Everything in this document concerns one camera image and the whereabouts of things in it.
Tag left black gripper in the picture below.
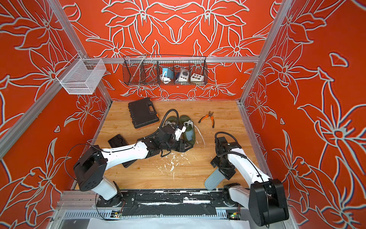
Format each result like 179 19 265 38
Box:
161 138 195 154

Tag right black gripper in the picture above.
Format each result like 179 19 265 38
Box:
210 154 234 180

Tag green canvas shoe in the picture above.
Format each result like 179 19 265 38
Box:
179 115 195 140
164 116 179 136

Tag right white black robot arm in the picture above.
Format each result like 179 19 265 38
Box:
204 132 289 227

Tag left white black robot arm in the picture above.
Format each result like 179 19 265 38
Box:
73 115 195 206

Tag orange black pliers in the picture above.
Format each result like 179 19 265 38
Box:
198 111 215 128

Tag black plastic tool case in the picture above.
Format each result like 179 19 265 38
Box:
128 97 159 129

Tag black flat pad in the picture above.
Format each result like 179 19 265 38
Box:
108 134 137 168

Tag white dotted cube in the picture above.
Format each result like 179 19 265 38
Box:
190 73 204 83

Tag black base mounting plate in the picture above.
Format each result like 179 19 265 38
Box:
95 189 244 219

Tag blue white box in basket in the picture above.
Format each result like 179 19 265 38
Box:
162 68 174 79

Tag black wire wall basket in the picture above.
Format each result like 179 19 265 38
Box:
123 54 208 86

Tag clear plastic wall bin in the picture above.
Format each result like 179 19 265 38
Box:
57 59 106 95

